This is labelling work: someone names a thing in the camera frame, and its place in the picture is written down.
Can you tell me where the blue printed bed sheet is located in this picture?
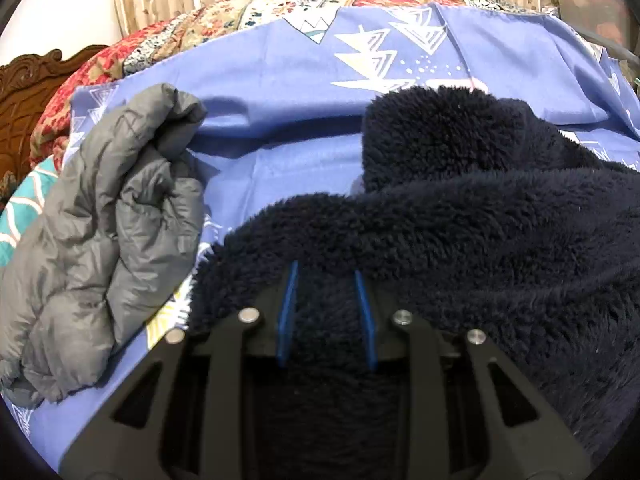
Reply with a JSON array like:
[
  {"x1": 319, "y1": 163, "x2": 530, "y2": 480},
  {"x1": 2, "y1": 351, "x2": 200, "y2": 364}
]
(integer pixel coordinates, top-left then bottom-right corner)
[{"x1": 10, "y1": 2, "x2": 640, "y2": 466}]

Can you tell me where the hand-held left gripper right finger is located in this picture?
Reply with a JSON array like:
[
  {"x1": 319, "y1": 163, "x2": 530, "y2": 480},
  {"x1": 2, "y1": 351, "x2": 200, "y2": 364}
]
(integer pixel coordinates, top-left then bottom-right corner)
[{"x1": 354, "y1": 270, "x2": 596, "y2": 480}]

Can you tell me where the dark navy fleece garment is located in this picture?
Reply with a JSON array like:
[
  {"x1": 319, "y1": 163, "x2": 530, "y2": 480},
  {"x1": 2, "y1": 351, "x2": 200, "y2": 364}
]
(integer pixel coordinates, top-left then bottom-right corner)
[{"x1": 187, "y1": 85, "x2": 640, "y2": 480}]

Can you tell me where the grey puffer jacket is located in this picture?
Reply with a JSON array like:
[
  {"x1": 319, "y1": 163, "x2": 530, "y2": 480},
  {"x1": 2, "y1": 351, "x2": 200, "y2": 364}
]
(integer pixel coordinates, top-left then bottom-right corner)
[{"x1": 0, "y1": 83, "x2": 208, "y2": 408}]

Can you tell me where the teal patterned cloth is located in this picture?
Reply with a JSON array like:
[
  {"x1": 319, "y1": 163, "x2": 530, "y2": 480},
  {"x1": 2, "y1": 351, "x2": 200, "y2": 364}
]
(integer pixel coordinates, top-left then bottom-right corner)
[{"x1": 0, "y1": 154, "x2": 66, "y2": 268}]

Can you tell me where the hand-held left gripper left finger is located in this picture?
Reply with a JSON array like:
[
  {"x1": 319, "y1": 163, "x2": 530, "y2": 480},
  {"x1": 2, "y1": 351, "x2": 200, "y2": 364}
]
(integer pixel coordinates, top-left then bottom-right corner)
[{"x1": 59, "y1": 260, "x2": 301, "y2": 480}]

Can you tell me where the carved wooden headboard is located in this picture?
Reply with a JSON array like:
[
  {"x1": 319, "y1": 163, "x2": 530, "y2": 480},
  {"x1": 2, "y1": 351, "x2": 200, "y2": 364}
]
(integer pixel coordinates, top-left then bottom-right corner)
[{"x1": 0, "y1": 45, "x2": 108, "y2": 206}]

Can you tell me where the floral patchwork quilt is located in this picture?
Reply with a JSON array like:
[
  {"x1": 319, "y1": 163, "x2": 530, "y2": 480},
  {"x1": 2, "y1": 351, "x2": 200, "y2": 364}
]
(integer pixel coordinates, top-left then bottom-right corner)
[{"x1": 29, "y1": 0, "x2": 471, "y2": 171}]

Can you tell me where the clear plastic storage box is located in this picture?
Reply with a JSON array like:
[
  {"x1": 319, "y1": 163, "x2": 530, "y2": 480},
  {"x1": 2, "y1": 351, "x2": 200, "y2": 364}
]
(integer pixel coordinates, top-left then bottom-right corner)
[{"x1": 550, "y1": 0, "x2": 633, "y2": 61}]

